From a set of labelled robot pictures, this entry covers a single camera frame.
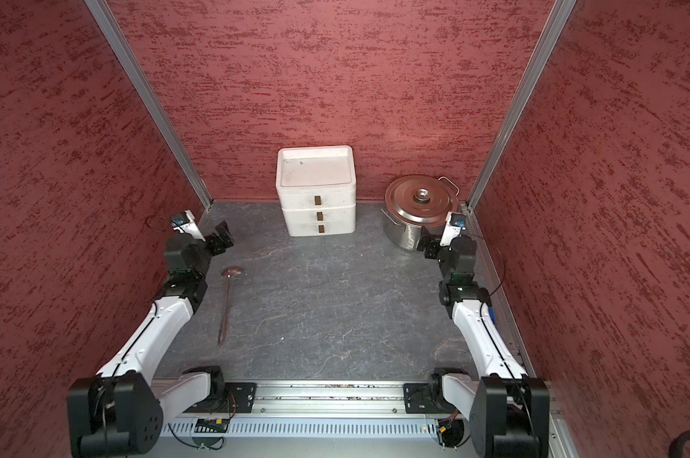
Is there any metal ladle spoon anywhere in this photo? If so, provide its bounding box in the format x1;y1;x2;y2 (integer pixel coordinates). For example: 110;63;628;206
217;266;245;347

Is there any stainless steel pot lid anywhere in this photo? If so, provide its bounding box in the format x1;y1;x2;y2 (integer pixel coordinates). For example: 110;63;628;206
385;176;459;227

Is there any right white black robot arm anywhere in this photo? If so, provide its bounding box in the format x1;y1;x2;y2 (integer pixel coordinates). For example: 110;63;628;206
417;235;550;457

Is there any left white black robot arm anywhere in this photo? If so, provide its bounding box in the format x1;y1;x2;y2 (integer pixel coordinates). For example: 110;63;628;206
66;215;235;457

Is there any white three-drawer storage box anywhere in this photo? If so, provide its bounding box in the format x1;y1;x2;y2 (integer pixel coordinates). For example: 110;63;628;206
276;145;356;238

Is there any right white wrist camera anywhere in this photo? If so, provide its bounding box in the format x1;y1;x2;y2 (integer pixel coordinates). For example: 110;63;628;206
439;212;467;247

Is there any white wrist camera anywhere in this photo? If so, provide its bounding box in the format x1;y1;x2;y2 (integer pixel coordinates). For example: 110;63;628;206
169;210;205;240
439;212;467;247

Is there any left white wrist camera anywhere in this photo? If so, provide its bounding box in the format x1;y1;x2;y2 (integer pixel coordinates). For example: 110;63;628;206
169;210;205;240

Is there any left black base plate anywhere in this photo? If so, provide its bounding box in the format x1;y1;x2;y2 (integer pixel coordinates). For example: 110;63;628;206
225;382;257;415

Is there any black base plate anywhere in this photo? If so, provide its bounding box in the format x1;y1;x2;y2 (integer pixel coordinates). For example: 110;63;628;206
225;382;257;415
403;383;438;414

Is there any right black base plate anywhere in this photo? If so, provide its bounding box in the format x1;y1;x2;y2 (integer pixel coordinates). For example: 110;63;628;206
403;383;438;414

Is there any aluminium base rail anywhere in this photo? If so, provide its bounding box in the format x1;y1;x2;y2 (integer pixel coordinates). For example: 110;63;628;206
182;373;479;419

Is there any white perforated cable duct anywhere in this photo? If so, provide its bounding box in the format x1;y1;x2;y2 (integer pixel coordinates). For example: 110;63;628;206
161;417;441;440

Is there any right aluminium corner post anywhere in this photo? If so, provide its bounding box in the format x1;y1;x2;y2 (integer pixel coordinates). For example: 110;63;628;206
467;0;577;212

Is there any aluminium corner post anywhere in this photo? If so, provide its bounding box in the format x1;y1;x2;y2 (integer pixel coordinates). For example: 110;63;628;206
85;0;213;210
467;0;577;212

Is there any left aluminium corner post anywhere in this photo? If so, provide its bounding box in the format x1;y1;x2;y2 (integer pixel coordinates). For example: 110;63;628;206
85;0;213;210

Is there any black hose at corner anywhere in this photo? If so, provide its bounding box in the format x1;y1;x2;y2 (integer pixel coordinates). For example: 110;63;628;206
667;428;690;458

